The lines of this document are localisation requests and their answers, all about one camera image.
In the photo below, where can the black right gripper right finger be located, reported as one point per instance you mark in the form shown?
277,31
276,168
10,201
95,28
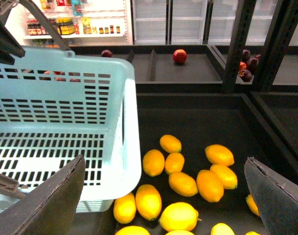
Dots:
276,198

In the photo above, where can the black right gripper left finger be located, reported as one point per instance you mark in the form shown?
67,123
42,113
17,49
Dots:
49,209

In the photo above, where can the light blue plastic basket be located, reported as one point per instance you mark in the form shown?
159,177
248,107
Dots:
56,105

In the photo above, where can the yellow lemon bottom large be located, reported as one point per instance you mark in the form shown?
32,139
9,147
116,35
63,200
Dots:
179,216

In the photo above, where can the yellow lemon small middle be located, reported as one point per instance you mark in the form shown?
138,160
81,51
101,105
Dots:
174,163

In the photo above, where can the yellow lemon top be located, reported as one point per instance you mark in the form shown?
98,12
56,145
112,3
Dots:
170,144

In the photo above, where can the red apple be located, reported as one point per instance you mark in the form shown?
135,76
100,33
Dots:
179,56

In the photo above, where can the grocery shelf with bottles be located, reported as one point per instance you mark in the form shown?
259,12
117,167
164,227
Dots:
80,22

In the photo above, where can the black metal post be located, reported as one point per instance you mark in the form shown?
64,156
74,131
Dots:
240,30

